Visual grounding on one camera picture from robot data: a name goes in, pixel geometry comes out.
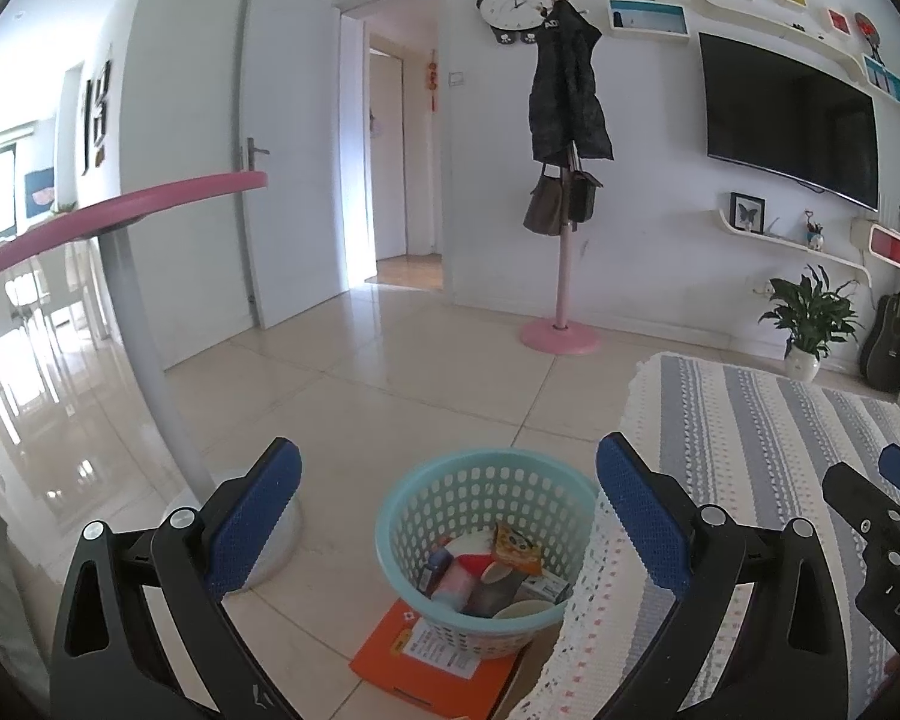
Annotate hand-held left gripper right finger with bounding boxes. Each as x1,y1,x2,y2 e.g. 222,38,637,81
596,431,848,720

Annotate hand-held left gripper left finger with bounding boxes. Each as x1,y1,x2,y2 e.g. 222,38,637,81
49,436,323,720

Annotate white and blue carton box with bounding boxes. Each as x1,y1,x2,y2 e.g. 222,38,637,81
521,570,571,605

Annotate orange snack packet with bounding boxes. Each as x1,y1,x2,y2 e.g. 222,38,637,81
491,523,542,577

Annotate red and white paper cup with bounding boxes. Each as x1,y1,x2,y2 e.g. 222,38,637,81
456,551,497,583

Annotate teal plastic basket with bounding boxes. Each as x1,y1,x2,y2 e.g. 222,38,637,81
375,450,601,661

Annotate pink drink bottle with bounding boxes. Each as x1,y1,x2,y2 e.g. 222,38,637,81
429,562,481,612

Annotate grey striped blanket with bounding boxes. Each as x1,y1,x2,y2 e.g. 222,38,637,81
506,351,900,720

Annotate black guitar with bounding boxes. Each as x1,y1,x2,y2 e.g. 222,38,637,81
860,201,900,391

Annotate potted green plant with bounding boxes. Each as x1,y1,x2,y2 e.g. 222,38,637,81
757,264,865,382

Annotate orange flat box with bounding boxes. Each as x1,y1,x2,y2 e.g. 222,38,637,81
349,598,530,720

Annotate pink coat rack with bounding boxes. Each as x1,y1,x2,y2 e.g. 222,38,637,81
520,0,602,357

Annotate framed butterfly picture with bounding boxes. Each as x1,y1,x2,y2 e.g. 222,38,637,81
729,192,766,232

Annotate black handbag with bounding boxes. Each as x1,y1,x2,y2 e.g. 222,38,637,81
566,169,603,224

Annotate brown handbag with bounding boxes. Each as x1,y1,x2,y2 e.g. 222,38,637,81
523,165,566,235

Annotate pink round table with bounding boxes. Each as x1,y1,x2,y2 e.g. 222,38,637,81
0,171,307,590

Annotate white door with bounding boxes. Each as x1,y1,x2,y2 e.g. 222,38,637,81
236,0,342,331

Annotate black jacket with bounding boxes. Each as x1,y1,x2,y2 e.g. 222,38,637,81
527,0,614,164

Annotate red and white wall box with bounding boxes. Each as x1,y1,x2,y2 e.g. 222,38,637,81
868,223,900,269

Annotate white wavy wall shelf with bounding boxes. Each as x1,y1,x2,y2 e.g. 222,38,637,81
716,208,875,287

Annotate black wall television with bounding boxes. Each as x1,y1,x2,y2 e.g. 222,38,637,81
699,31,880,211

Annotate blue wall picture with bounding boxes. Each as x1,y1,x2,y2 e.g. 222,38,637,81
24,169,57,215

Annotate black wall picture frames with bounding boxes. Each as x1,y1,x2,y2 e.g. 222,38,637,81
81,60,113,175

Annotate long white wall shelf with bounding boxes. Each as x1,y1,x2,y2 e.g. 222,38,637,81
694,0,869,77

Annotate blue box wall shelf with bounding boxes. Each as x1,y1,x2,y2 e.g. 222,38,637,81
607,0,689,38

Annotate panda wall clock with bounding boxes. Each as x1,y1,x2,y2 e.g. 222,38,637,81
476,0,552,50

